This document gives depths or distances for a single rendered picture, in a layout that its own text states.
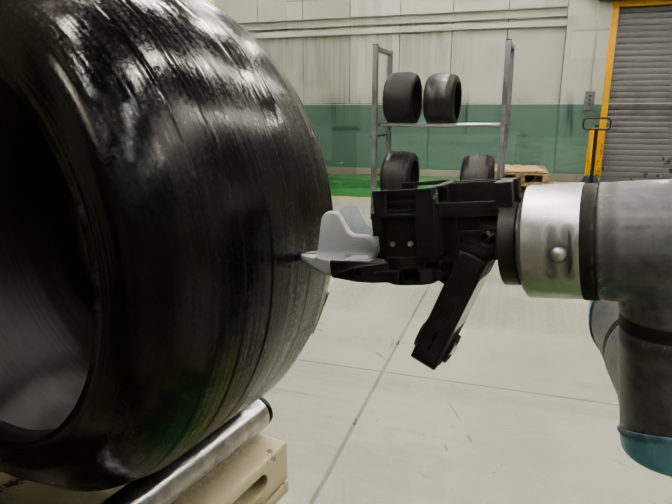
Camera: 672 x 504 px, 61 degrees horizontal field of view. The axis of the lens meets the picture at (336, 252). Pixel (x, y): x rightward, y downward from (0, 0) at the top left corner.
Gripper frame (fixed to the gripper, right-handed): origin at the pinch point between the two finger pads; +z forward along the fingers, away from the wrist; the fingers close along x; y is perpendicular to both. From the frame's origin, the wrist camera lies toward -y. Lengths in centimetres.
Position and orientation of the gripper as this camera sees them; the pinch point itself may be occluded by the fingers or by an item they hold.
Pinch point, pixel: (314, 263)
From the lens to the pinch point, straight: 56.0
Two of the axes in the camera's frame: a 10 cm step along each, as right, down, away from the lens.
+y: -1.0, -9.8, -1.9
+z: -8.7, 0.0, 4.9
